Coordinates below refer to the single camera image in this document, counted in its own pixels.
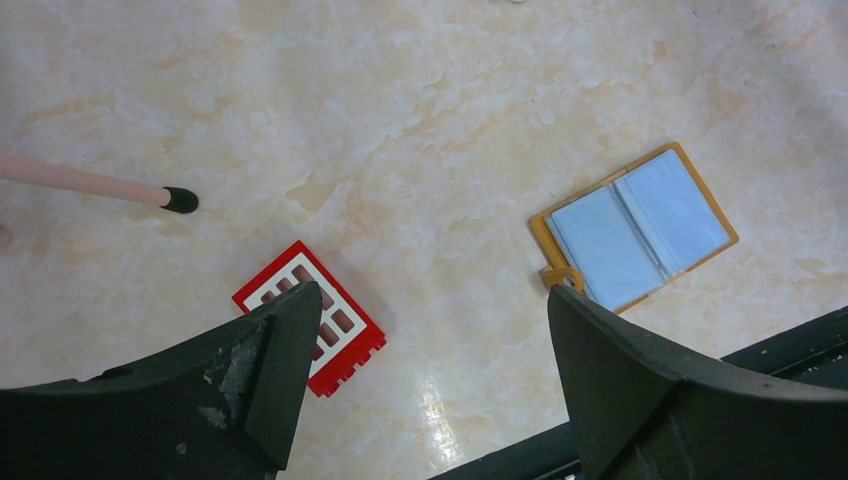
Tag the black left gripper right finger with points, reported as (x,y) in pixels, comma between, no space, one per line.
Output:
(644,407)

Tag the red white grid card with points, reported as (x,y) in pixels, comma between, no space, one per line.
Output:
(347,335)

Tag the pink perforated music stand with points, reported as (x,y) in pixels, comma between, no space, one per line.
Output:
(34,172)

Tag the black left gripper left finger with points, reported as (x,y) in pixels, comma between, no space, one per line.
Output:
(222,405)

